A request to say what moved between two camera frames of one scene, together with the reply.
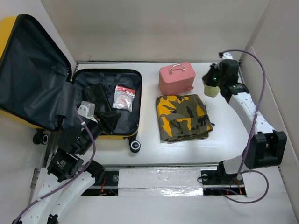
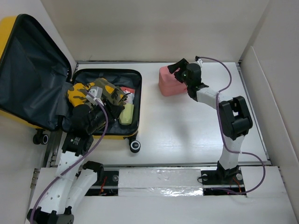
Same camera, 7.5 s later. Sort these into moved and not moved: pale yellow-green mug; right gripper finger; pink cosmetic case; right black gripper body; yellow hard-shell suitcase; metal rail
Moved: right black gripper body; pale yellow-green mug; right gripper finger
Not moved: yellow hard-shell suitcase; pink cosmetic case; metal rail
